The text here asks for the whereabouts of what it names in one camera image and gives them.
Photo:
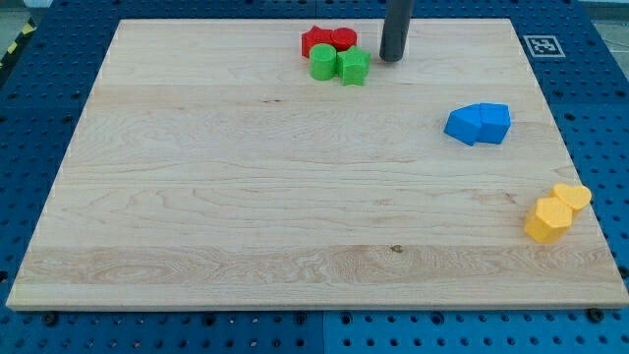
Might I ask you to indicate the black yellow hazard tape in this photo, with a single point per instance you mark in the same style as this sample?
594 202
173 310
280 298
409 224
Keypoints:
18 45

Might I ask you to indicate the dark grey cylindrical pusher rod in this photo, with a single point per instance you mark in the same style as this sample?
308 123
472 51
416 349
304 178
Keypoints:
395 29

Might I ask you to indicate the red cylinder block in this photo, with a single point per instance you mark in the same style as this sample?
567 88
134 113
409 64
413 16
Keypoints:
343 38

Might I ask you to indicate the yellow heart block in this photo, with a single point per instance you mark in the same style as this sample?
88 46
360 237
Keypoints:
576 197

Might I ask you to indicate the blue block right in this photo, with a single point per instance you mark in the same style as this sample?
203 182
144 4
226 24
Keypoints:
496 122

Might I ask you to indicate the blue block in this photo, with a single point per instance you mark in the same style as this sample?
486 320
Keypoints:
464 124
496 122

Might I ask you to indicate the red star block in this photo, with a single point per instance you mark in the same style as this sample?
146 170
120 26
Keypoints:
314 36

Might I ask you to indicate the green cylinder block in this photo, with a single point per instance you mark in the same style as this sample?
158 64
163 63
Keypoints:
323 62

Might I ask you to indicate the yellow hexagon block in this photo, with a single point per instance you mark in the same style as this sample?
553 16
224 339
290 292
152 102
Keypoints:
548 220

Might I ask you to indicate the light wooden board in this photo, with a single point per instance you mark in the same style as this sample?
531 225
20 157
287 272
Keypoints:
209 172

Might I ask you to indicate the green star block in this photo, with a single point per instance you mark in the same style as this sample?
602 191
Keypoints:
353 66

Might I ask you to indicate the blue block left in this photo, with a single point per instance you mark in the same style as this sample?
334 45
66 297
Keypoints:
464 124

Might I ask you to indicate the white fiducial marker tag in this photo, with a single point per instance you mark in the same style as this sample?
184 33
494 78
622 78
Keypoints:
543 46

